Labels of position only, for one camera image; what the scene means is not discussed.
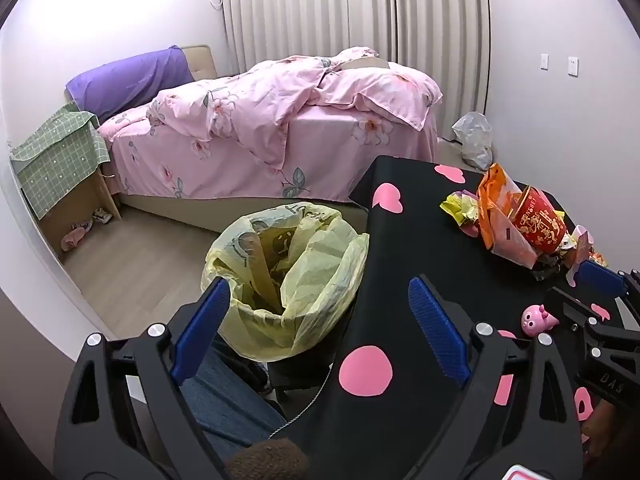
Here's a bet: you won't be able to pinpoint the pink tissue pack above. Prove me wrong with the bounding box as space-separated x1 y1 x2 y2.
566 224 593 287

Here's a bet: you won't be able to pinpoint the pink pig toy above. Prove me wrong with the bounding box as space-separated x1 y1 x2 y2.
521 304 559 337

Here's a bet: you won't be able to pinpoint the red paper cup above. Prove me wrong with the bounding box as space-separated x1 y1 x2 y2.
509 185 566 255

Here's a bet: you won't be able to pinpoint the orange snack bag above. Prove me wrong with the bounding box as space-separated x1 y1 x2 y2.
476 162 538 269

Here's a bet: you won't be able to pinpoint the yellow bag lined trash bin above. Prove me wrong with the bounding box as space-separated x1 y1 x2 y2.
201 202 369 362

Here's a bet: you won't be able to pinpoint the person's jeans leg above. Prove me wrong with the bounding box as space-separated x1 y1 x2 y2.
180 336 285 460

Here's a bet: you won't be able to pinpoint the black pink patterned tablecloth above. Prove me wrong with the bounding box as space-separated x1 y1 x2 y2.
271 155 633 480

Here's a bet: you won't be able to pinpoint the yellow crumpled wrapper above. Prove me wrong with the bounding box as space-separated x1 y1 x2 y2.
439 191 480 226

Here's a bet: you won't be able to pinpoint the pink slippers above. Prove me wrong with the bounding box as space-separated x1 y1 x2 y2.
60 208 114 252

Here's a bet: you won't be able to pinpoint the white plastic bag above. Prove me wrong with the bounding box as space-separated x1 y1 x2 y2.
452 112 494 171

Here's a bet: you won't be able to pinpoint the wooden nightstand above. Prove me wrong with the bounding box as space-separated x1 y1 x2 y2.
37 169 122 258

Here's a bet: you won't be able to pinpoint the green checked cloth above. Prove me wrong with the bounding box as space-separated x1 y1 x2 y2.
10 103 111 219

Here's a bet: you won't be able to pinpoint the beige pleated curtain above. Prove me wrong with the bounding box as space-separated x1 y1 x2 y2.
221 0 490 138

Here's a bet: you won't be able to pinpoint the pink floral bed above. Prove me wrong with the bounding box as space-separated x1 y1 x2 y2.
100 47 442 232

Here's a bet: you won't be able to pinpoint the purple pillow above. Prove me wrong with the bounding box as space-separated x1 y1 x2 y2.
65 46 194 122

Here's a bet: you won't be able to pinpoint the wall switch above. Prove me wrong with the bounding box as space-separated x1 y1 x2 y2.
567 56 579 77

